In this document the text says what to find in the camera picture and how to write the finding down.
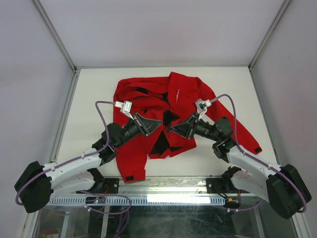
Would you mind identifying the red zip jacket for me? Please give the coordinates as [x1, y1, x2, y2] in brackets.
[113, 71, 263, 183]

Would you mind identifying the slotted cable duct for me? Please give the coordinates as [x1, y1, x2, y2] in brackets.
[48, 194, 225, 207]

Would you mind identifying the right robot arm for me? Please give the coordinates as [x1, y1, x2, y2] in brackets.
[169, 113, 312, 219]

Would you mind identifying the right aluminium frame post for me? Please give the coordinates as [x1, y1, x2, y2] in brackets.
[248, 0, 292, 71]

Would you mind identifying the aluminium frame post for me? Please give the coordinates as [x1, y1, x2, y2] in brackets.
[31, 0, 77, 72]
[248, 0, 292, 71]

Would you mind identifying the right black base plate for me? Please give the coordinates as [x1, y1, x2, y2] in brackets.
[206, 178, 238, 195]

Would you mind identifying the aluminium mounting rail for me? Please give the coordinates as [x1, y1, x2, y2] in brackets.
[31, 175, 297, 199]

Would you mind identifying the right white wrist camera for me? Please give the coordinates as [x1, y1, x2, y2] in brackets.
[195, 99, 211, 120]

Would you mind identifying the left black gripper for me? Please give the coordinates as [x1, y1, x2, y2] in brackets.
[115, 112, 162, 149]

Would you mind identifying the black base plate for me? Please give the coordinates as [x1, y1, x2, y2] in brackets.
[206, 178, 238, 195]
[90, 178, 119, 194]

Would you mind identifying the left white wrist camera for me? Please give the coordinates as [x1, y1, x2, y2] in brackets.
[114, 101, 134, 120]

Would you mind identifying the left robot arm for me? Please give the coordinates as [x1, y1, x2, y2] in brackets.
[14, 113, 162, 213]

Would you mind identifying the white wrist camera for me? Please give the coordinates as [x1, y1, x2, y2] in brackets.
[195, 99, 211, 120]
[114, 101, 134, 120]

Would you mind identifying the left aluminium frame post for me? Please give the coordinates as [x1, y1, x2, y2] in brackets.
[31, 0, 77, 72]

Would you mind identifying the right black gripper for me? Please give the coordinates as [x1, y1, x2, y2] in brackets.
[168, 112, 220, 142]

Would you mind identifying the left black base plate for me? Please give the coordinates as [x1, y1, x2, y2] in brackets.
[90, 178, 119, 194]

